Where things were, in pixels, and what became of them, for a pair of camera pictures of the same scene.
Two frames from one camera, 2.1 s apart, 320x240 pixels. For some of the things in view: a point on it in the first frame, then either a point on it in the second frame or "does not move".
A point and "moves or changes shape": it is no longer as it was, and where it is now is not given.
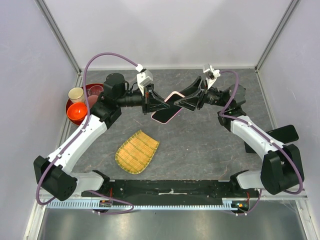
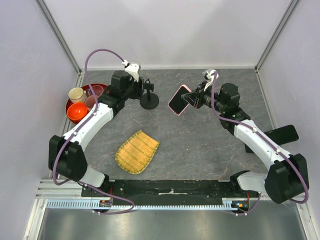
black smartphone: x=285 y=134 does not move
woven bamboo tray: x=137 y=153 does not move
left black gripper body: x=146 y=100 → x=135 y=88
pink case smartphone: x=165 y=116 moves or changes shape
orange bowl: x=77 y=111 does not move
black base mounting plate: x=229 y=190 does not move
